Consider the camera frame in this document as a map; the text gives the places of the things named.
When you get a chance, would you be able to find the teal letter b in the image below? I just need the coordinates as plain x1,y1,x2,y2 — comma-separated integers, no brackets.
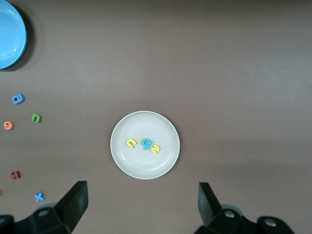
141,137,153,151

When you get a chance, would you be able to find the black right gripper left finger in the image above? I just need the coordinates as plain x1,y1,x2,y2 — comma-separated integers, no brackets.
14,180,88,234

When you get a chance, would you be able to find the blue plate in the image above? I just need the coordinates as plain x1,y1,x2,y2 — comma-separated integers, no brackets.
0,0,28,70

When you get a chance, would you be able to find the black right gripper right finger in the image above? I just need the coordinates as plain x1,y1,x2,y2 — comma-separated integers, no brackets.
195,182,256,234

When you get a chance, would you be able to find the beige brown plate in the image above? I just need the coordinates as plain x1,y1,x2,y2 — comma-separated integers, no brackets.
110,111,181,180

